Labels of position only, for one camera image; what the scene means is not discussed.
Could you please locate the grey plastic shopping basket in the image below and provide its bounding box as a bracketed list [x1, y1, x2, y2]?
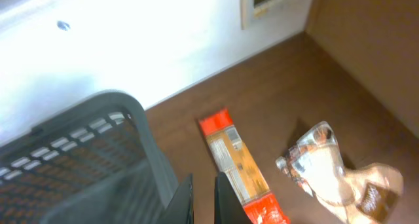
[1, 91, 179, 223]

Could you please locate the white rice pouch right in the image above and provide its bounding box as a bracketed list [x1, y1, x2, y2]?
[276, 121, 404, 224]

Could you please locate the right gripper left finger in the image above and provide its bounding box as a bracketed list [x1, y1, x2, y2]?
[156, 174, 194, 224]

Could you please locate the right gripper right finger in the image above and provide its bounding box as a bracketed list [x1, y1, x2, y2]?
[214, 172, 252, 224]

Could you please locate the orange spaghetti pasta packet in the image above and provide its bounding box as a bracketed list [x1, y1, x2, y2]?
[198, 108, 290, 224]

